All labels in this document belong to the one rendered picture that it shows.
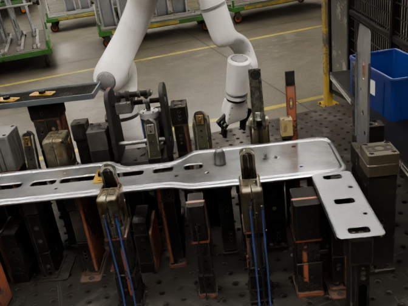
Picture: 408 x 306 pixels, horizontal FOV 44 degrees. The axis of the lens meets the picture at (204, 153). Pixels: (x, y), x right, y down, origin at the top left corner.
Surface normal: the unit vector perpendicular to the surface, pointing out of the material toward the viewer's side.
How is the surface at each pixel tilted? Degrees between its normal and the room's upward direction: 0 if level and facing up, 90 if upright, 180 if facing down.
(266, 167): 0
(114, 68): 73
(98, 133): 90
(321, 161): 0
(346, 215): 0
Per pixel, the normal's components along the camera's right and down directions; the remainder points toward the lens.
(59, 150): 0.00, 0.42
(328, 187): -0.12, -0.90
